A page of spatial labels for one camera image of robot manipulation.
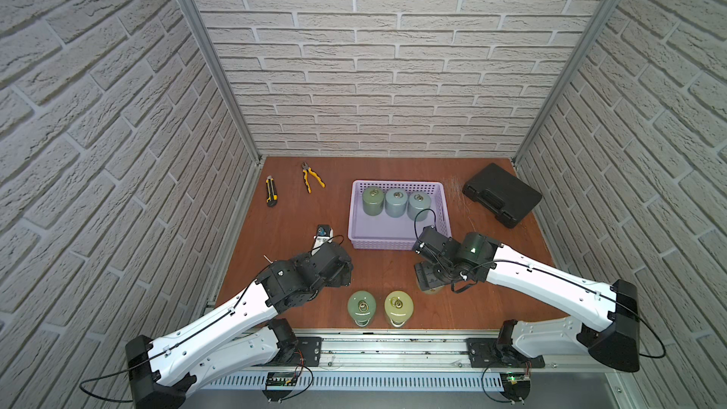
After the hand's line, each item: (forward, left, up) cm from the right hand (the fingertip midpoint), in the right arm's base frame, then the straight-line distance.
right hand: (434, 274), depth 74 cm
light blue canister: (+29, +7, -5) cm, 30 cm away
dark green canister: (+30, +15, -6) cm, 34 cm away
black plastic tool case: (+32, -34, -9) cm, 47 cm away
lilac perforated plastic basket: (+21, +11, -13) cm, 27 cm away
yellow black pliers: (+50, +42, -11) cm, 66 cm away
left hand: (+5, +26, +3) cm, 26 cm away
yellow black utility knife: (+41, +54, -11) cm, 68 cm away
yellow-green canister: (-6, +10, -5) cm, 13 cm away
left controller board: (-21, +43, -16) cm, 50 cm away
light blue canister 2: (+27, -1, -4) cm, 28 cm away
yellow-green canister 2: (-4, +1, -1) cm, 4 cm away
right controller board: (-25, -18, -14) cm, 34 cm away
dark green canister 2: (-6, +20, -3) cm, 21 cm away
